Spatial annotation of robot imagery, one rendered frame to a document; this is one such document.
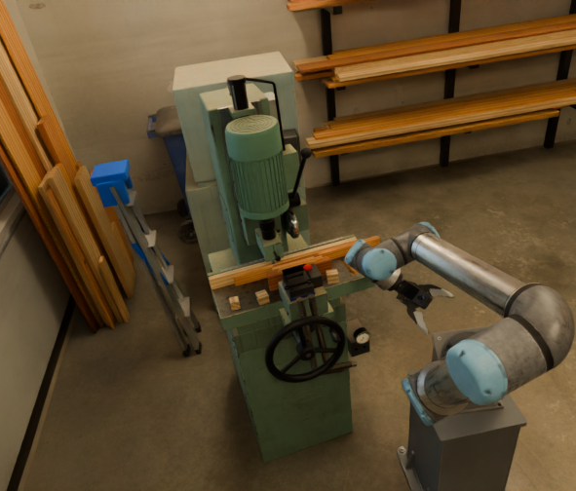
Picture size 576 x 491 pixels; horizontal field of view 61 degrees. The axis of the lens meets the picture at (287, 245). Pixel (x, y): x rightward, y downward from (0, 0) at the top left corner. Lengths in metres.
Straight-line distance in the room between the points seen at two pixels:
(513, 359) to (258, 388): 1.27
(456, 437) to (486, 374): 0.91
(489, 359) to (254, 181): 0.95
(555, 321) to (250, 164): 0.98
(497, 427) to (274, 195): 1.08
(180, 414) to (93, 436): 0.44
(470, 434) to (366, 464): 0.68
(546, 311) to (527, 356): 0.10
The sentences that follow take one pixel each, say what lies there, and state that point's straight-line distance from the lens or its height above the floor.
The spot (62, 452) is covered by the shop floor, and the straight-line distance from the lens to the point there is 2.82.
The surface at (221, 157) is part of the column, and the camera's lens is 1.83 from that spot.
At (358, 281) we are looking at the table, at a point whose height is 0.89.
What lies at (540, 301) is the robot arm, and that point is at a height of 1.40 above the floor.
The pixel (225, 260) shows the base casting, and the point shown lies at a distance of 2.21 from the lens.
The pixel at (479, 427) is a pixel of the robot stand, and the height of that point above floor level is 0.55.
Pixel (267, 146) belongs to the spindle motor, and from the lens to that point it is 1.56.
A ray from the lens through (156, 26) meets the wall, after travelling 3.92.
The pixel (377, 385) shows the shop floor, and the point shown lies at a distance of 2.66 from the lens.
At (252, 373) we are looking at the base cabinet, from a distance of 1.98.
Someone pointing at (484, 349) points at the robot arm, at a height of 1.38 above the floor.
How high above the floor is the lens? 2.05
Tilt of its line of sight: 34 degrees down
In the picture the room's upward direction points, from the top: 8 degrees counter-clockwise
